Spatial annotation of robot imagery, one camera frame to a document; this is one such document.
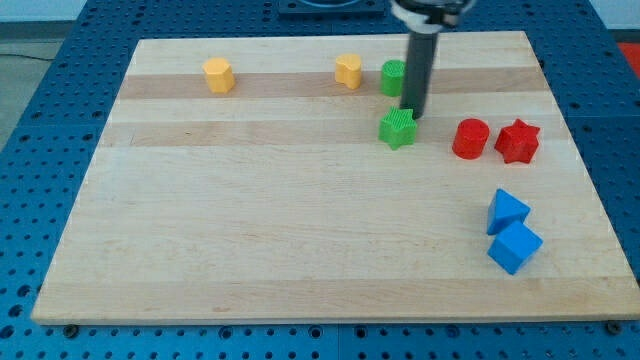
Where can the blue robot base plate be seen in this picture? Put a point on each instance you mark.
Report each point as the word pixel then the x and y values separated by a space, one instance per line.
pixel 290 8

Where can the green star block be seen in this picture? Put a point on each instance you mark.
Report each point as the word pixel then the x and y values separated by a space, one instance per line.
pixel 397 128

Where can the red cylinder block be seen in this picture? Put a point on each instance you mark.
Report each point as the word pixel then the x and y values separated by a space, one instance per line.
pixel 470 138

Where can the blue triangle block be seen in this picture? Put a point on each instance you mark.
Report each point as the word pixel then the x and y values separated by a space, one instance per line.
pixel 503 210

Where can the yellow pentagon block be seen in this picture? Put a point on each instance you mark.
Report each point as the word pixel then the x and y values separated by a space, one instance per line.
pixel 218 75

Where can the blue cube block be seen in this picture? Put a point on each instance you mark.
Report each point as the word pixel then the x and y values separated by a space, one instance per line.
pixel 513 247

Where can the green cylinder block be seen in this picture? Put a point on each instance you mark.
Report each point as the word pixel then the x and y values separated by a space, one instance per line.
pixel 392 76

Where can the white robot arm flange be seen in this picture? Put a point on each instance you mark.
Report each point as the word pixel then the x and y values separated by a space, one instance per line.
pixel 430 16

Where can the light wooden board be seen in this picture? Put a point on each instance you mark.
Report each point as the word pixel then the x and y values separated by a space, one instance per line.
pixel 277 203

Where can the dark cylindrical robot arm tool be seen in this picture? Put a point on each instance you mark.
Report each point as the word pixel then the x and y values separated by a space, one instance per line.
pixel 419 61

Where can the red star block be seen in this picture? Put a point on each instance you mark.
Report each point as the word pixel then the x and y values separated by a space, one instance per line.
pixel 518 142

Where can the yellow heart block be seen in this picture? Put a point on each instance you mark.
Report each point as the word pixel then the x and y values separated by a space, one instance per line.
pixel 348 70

